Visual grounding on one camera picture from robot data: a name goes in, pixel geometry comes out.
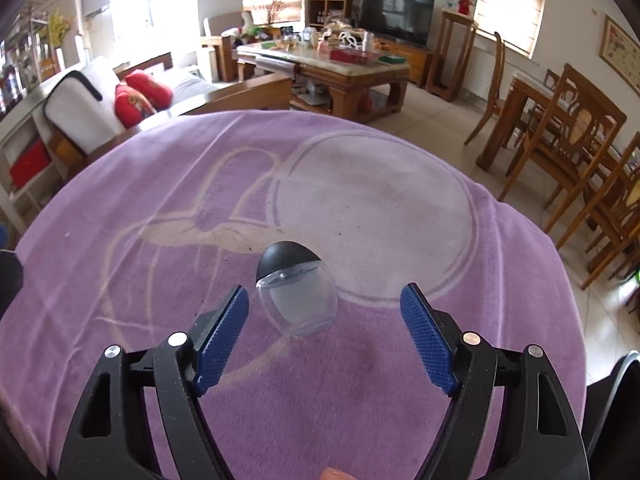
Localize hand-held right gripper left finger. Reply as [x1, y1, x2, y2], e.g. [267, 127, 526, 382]
[59, 285, 250, 480]

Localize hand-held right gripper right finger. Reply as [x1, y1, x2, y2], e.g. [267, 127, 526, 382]
[400, 282, 591, 480]

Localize clear container with black cap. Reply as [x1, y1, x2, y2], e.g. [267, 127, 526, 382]
[255, 241, 338, 337]

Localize white shelf unit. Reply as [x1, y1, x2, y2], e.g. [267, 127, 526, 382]
[0, 110, 71, 233]

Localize red storage box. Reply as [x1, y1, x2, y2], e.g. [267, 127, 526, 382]
[10, 140, 51, 188]

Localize purple blanket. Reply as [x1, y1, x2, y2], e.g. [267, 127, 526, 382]
[0, 109, 586, 480]

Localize red cushion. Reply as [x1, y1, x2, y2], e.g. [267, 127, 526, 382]
[114, 85, 156, 128]
[125, 71, 173, 111]

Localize wooden dining chair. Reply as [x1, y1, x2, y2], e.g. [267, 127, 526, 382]
[555, 132, 640, 291]
[497, 63, 627, 233]
[464, 31, 506, 147]

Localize wooden sofa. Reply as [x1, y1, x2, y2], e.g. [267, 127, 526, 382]
[115, 52, 293, 131]

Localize yellow flowers in vase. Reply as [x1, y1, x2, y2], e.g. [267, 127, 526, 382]
[47, 7, 73, 73]

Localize wooden dining table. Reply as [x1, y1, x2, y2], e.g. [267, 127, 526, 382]
[475, 71, 640, 181]

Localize white radiator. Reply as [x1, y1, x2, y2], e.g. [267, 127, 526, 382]
[465, 42, 516, 101]

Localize wooden television cabinet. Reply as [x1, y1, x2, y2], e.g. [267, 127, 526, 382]
[370, 37, 433, 86]

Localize tall wooden stand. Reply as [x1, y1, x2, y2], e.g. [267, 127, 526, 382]
[427, 9, 478, 103]

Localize wooden coffee table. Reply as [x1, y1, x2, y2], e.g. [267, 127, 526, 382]
[236, 40, 411, 123]

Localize wooden armchair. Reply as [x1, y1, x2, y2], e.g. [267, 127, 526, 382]
[202, 11, 248, 83]

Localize red flat box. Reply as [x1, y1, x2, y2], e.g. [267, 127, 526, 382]
[330, 47, 373, 64]

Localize bright window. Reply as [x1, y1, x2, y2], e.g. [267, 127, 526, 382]
[107, 0, 173, 61]

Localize clutter of small items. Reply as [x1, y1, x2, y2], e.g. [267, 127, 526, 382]
[260, 22, 406, 66]

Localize black television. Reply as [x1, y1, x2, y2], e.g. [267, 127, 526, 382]
[350, 0, 435, 50]

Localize white bag with black strap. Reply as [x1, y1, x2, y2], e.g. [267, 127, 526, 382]
[42, 56, 123, 156]

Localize framed wall picture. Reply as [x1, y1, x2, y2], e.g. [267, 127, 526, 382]
[599, 14, 640, 92]

